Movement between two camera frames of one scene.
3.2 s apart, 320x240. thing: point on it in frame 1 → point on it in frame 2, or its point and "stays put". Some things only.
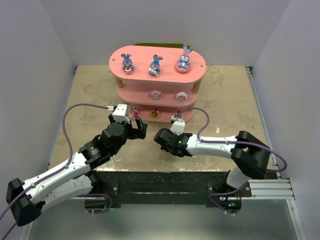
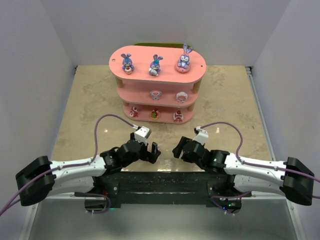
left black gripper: [135, 128] → [147, 153]
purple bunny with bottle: [154, 69] stays put
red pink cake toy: [133, 112] stays put
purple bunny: [183, 64] stays put
